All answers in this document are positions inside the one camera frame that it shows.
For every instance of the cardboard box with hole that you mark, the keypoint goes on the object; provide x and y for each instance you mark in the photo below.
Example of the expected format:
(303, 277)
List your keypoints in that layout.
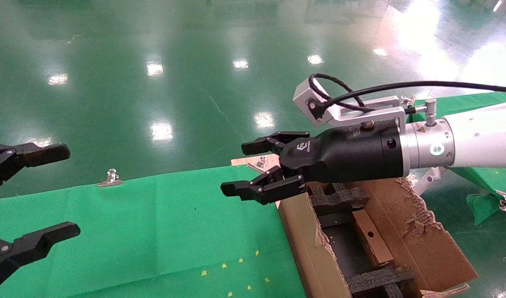
(377, 248)

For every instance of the black foam insert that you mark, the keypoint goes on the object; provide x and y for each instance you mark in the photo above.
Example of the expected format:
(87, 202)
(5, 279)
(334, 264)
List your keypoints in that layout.
(373, 279)
(336, 200)

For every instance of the plywood board under carton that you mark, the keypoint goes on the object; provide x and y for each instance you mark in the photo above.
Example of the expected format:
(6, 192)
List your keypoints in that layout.
(273, 161)

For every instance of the green tablecloth of neighbour table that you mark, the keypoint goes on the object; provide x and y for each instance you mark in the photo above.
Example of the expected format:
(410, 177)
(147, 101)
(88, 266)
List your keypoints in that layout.
(485, 180)

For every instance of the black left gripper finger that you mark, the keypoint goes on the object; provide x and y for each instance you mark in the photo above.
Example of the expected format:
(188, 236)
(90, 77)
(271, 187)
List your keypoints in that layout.
(33, 154)
(33, 244)

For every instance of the large open cardboard carton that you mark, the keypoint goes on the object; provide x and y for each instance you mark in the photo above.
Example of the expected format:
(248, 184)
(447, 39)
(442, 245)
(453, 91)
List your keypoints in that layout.
(307, 240)

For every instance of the green tablecloth with yellow marks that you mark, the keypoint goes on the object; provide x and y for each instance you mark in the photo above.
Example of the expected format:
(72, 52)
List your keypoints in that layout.
(153, 227)

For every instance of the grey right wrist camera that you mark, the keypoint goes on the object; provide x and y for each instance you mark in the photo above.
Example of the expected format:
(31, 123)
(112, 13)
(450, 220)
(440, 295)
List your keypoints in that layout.
(302, 93)

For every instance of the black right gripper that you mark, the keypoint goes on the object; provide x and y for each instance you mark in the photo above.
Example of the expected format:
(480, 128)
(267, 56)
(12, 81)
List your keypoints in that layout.
(352, 153)

